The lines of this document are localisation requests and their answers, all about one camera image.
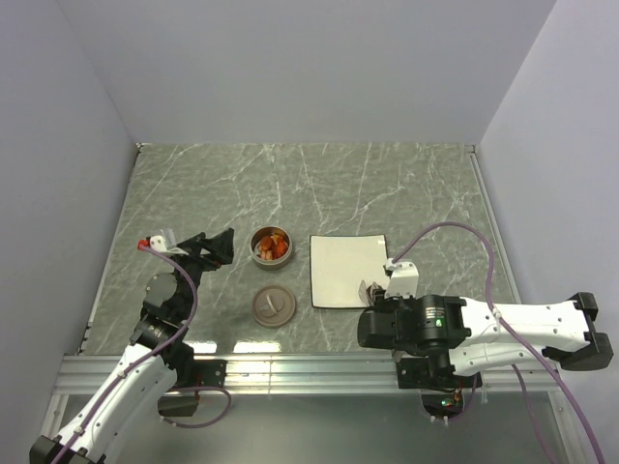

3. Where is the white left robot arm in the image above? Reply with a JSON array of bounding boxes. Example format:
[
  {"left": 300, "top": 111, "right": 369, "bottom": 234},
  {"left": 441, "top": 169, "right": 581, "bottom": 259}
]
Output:
[{"left": 29, "top": 228, "right": 234, "bottom": 463}]

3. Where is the orange chicken drumstick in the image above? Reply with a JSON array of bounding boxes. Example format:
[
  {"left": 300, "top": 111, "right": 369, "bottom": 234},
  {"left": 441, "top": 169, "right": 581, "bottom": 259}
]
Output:
[{"left": 266, "top": 237, "right": 289, "bottom": 260}]

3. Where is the white rectangular plate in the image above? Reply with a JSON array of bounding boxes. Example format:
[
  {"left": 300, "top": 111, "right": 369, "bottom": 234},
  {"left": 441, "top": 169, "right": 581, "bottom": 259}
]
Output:
[{"left": 309, "top": 234, "right": 389, "bottom": 309}]

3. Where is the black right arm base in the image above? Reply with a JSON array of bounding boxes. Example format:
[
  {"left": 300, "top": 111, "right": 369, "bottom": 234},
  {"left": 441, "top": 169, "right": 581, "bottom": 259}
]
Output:
[{"left": 396, "top": 358, "right": 483, "bottom": 393}]

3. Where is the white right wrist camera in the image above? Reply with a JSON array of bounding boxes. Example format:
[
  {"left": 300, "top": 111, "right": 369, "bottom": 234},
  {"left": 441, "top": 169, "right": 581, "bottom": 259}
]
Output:
[{"left": 385, "top": 258, "right": 419, "bottom": 299}]

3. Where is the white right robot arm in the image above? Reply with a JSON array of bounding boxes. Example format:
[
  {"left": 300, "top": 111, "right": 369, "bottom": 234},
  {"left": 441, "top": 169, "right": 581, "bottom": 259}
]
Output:
[{"left": 357, "top": 294, "right": 614, "bottom": 387}]

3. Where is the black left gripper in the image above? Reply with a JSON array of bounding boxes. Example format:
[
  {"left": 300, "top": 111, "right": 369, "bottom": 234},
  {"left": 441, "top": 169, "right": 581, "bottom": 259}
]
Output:
[{"left": 167, "top": 227, "right": 233, "bottom": 318}]

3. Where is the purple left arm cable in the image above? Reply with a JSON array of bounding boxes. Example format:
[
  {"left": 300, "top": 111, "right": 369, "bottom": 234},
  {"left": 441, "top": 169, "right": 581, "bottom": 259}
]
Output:
[{"left": 36, "top": 244, "right": 232, "bottom": 463}]

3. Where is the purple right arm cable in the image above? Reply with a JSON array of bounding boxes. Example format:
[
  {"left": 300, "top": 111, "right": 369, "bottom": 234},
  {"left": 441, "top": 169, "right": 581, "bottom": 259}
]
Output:
[{"left": 392, "top": 220, "right": 605, "bottom": 464}]

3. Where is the aluminium table edge rail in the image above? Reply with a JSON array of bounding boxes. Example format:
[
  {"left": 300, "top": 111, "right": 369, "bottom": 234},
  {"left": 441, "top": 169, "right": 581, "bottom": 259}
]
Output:
[{"left": 51, "top": 352, "right": 566, "bottom": 393}]

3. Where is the beige round container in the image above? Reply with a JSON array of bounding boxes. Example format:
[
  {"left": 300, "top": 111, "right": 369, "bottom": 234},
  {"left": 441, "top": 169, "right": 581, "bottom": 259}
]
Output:
[{"left": 250, "top": 226, "right": 294, "bottom": 271}]

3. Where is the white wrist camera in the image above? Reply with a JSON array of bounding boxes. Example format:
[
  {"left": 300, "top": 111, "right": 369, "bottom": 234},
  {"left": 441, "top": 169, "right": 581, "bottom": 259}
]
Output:
[
  {"left": 137, "top": 228, "right": 188, "bottom": 256},
  {"left": 385, "top": 258, "right": 419, "bottom": 299}
]

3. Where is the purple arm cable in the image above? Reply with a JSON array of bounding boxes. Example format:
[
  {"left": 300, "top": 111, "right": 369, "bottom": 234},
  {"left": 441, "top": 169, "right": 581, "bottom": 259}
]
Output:
[
  {"left": 36, "top": 244, "right": 232, "bottom": 463},
  {"left": 392, "top": 220, "right": 605, "bottom": 464}
]

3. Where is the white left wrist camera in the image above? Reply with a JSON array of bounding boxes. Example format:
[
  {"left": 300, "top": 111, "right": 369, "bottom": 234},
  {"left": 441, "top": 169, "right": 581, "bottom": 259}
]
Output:
[{"left": 137, "top": 228, "right": 188, "bottom": 256}]

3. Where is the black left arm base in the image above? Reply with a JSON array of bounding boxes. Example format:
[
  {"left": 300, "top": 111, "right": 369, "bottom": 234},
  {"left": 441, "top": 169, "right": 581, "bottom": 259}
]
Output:
[{"left": 158, "top": 359, "right": 231, "bottom": 423}]

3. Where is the beige round lid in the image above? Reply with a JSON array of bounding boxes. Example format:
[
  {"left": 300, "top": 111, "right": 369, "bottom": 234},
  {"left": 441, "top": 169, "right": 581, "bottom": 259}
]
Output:
[{"left": 251, "top": 284, "right": 297, "bottom": 329}]

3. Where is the small pork belly piece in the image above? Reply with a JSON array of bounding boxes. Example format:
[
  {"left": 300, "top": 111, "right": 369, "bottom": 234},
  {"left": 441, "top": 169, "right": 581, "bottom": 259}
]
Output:
[{"left": 258, "top": 246, "right": 273, "bottom": 260}]

